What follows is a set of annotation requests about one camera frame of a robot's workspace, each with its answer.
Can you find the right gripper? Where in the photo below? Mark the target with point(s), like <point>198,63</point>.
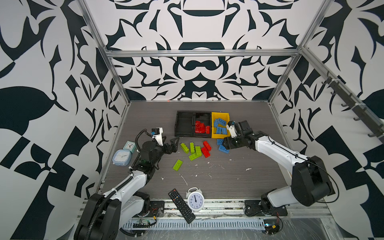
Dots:
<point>228,143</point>

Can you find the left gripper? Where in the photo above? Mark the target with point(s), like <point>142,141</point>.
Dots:
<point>172,147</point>

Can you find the small red lego brick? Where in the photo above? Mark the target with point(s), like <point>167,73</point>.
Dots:
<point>207,130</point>

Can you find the red arch lego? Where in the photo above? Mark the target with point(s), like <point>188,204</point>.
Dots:
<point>200,128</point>

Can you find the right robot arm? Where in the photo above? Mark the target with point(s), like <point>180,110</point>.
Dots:
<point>310,180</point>

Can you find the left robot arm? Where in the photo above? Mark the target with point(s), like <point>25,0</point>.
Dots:
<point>104,215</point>

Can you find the green lego brick left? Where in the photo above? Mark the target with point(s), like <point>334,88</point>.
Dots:
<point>185,148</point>

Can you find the green lego brick upright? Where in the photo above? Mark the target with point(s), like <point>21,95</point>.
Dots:
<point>192,148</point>

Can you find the black left bin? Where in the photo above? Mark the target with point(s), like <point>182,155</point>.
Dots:
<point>185,124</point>

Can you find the black bin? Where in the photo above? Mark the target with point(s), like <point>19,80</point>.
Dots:
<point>185,124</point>
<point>206,118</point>

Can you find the lone green lego brick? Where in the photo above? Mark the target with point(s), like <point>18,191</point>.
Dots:
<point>177,165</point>

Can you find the green lego brick right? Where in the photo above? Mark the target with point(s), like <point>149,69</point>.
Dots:
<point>196,154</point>

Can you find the red lego brick cluster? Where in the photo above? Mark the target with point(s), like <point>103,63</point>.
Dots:
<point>206,149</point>

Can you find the black middle bin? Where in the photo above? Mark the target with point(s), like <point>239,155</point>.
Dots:
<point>206,118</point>

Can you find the small green square clock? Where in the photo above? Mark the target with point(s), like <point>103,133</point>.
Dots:
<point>130,146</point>

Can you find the blue square clock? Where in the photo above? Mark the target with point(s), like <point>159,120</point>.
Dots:
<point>122,157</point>

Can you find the white twin-bell alarm clock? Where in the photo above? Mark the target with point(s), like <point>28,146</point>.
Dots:
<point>195,199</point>

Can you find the black remote control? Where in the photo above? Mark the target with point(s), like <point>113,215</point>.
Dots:
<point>182,206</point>

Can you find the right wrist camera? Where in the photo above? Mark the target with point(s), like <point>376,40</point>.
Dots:
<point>231,128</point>

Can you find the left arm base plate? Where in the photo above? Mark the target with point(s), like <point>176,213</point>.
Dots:
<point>154,208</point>

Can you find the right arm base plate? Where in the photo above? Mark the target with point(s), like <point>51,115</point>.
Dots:
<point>260,208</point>

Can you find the white cable duct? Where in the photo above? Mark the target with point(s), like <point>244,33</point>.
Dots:
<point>201,224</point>

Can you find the wall hook rail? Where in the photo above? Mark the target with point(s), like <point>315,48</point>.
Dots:
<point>361,110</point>

